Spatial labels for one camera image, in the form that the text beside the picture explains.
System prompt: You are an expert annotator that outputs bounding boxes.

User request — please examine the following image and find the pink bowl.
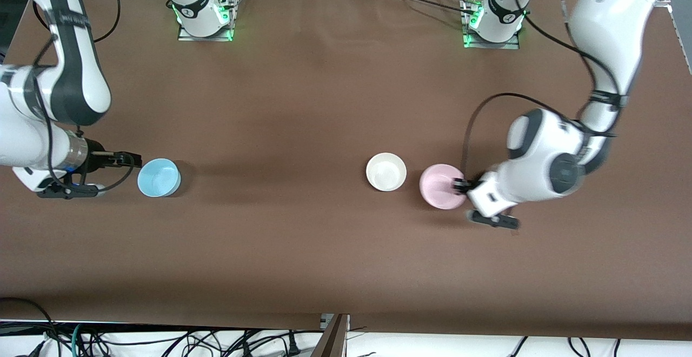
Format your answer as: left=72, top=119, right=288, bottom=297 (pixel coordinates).
left=419, top=163, right=469, bottom=210

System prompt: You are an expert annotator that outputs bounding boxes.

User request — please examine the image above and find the light blue bowl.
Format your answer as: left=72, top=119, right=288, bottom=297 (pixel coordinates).
left=137, top=157, right=182, bottom=199

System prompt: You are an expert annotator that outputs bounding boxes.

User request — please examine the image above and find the white bowl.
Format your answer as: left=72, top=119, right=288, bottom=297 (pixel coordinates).
left=365, top=152, right=408, bottom=193

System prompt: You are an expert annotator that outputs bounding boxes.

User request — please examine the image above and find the brown table cover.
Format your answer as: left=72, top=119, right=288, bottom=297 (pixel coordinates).
left=0, top=0, right=692, bottom=341

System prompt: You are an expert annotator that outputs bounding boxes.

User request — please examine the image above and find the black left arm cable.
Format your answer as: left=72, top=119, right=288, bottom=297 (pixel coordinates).
left=461, top=0, right=629, bottom=175

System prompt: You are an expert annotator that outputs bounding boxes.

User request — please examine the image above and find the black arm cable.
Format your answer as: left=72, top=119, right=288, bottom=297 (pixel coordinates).
left=31, top=0, right=137, bottom=193
left=461, top=0, right=629, bottom=175

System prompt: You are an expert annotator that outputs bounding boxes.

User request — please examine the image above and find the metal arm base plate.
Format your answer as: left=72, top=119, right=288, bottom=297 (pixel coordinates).
left=461, top=0, right=521, bottom=51
left=176, top=0, right=239, bottom=43

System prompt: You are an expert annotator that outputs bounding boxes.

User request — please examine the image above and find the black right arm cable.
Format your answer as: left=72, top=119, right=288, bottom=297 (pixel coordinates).
left=31, top=0, right=137, bottom=193

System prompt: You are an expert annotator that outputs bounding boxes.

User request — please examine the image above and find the black looped floor cable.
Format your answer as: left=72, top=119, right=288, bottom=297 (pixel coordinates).
left=0, top=296, right=59, bottom=357

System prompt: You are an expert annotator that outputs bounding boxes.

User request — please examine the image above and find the teal cable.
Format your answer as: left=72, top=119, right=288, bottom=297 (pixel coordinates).
left=69, top=323, right=88, bottom=357

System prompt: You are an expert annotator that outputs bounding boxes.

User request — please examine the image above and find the black cable with plug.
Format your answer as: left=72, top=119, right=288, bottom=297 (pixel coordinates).
left=227, top=331, right=301, bottom=357

